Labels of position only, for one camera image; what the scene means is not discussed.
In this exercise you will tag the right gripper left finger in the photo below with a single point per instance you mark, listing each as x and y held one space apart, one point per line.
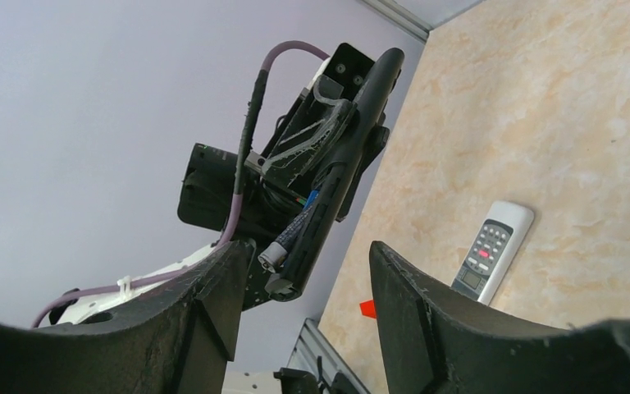
176 338

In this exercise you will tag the red block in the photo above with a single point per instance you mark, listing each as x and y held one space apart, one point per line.
367 309

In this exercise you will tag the white remote control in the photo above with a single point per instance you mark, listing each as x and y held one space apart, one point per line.
493 250

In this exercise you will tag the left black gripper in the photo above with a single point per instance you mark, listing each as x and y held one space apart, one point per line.
318 125

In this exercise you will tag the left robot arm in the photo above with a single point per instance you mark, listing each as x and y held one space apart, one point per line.
221 191

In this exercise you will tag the black remote control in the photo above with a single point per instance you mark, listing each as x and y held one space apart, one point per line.
290 279

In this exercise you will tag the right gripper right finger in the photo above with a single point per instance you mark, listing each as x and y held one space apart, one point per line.
435 340

